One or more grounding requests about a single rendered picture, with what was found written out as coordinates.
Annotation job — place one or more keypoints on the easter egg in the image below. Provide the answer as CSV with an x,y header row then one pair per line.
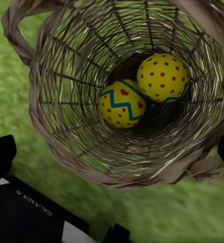
x,y
163,78
122,103

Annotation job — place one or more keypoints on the wicker basket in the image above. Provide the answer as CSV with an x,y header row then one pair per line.
x,y
166,156

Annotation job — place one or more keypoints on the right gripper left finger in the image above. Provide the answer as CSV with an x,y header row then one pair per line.
x,y
8,151

